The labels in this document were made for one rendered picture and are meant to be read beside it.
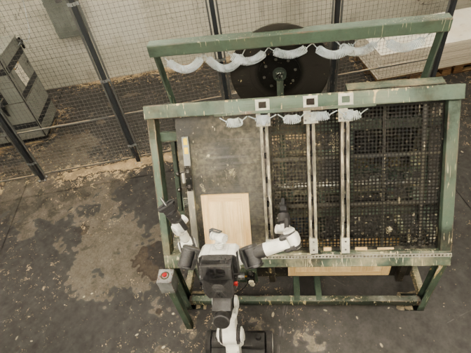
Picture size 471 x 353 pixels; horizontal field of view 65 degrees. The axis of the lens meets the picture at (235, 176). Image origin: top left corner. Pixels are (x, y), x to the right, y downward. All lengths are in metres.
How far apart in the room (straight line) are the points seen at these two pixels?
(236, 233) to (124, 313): 1.62
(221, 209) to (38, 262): 2.64
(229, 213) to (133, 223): 2.01
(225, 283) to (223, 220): 0.67
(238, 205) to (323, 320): 1.44
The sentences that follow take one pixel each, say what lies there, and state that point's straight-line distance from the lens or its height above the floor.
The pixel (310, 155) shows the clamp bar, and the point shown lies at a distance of 2.71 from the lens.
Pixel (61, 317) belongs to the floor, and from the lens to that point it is 4.34.
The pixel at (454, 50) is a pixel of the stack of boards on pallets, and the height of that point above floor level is 0.42.
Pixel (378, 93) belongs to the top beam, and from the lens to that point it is 2.71.
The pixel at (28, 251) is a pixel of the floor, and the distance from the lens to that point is 5.09.
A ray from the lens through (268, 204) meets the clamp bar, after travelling 2.79.
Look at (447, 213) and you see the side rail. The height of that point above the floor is 1.16.
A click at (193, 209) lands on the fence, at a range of 2.92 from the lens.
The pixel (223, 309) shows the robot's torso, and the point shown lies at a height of 1.07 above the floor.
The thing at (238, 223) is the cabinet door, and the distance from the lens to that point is 2.91.
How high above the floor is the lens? 3.38
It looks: 44 degrees down
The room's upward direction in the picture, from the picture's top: 10 degrees counter-clockwise
